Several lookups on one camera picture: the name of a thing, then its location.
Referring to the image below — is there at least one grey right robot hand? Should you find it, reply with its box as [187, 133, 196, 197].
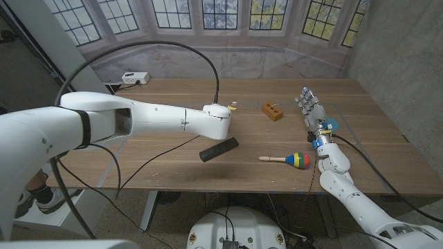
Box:
[294, 86, 334, 138]

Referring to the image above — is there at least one orange wooden block with holes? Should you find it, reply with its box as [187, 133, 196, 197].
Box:
[260, 102, 284, 122]

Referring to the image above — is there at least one teal round disc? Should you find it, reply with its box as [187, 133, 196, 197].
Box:
[326, 116, 341, 133]

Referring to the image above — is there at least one colourful wooden maraca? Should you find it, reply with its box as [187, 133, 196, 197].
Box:
[257, 151, 311, 170]

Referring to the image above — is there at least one grey table leg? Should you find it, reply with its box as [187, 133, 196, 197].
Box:
[314, 194, 338, 239]

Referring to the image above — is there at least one black rectangular bar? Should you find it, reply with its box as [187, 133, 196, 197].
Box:
[199, 136, 240, 163]

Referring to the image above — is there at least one printed window backdrop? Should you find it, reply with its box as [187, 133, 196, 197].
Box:
[43, 0, 370, 84]

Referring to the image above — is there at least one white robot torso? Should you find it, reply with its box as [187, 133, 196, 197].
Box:
[186, 206, 288, 249]

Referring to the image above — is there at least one white power strip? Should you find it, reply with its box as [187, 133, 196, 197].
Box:
[120, 71, 152, 86]

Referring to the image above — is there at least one white table leg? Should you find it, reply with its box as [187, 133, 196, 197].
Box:
[139, 190, 159, 233]

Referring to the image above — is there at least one white pillar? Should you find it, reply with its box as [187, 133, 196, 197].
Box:
[5, 0, 114, 110]

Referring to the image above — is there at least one white floor platform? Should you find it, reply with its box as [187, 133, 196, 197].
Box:
[13, 188, 89, 230]

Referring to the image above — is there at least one person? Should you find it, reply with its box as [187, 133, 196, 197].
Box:
[14, 168, 84, 219]

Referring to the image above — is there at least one thin dark right arm cable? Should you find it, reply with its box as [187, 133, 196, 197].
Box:
[305, 157, 319, 196]

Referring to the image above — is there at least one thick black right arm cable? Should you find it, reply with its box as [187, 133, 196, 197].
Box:
[331, 133, 443, 224]

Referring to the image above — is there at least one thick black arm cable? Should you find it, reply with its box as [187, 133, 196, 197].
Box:
[331, 133, 443, 224]
[49, 40, 222, 240]

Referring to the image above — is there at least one grey perforated wall panel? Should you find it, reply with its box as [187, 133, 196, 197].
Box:
[341, 0, 443, 174]

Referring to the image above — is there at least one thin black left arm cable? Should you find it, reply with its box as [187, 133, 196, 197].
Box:
[88, 134, 201, 201]

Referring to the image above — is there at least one black power strip cord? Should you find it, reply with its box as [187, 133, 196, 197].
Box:
[102, 80, 142, 94]

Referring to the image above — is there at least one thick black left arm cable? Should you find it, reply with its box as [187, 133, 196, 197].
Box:
[49, 40, 222, 240]

